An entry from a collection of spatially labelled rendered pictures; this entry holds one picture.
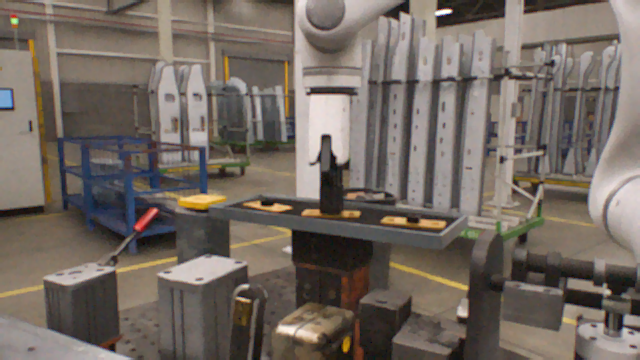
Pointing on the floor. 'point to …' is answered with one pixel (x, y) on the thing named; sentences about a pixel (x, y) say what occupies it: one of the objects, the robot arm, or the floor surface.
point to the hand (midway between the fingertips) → (331, 198)
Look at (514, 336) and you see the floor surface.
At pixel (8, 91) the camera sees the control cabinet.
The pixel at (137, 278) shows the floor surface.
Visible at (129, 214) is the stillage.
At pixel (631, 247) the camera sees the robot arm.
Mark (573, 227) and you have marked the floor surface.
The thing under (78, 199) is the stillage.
